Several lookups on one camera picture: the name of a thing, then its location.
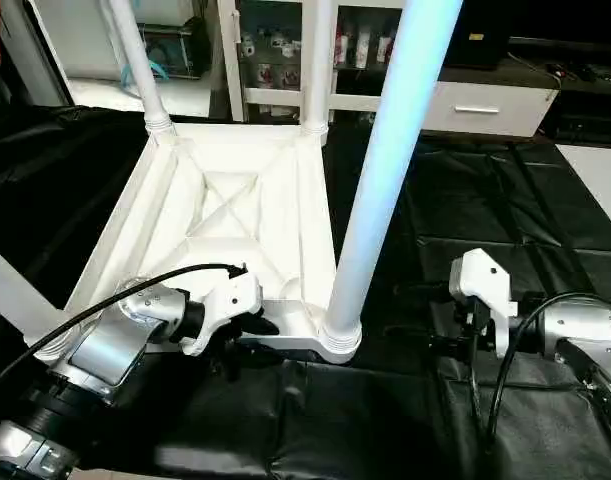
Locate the white drawer unit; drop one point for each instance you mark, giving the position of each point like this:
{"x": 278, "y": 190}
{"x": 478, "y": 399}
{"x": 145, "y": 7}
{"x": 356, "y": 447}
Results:
{"x": 485, "y": 108}

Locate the black table mat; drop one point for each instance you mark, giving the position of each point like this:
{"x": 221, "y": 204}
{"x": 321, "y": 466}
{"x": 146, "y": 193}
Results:
{"x": 485, "y": 220}

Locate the dark TV stand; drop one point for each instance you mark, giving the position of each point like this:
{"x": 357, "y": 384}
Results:
{"x": 585, "y": 100}

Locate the white flat board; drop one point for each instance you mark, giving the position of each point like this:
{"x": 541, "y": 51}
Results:
{"x": 600, "y": 180}

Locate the black speaker box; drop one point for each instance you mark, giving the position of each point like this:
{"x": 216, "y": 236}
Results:
{"x": 475, "y": 40}

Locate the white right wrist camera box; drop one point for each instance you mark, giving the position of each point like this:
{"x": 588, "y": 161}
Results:
{"x": 480, "y": 285}

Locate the white glass door cabinet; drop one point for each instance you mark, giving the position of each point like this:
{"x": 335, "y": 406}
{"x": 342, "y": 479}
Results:
{"x": 275, "y": 50}

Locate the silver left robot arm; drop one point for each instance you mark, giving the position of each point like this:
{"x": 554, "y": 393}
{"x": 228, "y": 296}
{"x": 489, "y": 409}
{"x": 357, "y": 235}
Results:
{"x": 105, "y": 345}

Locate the white plastic table top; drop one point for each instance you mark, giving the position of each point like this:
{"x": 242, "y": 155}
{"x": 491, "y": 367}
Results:
{"x": 235, "y": 190}

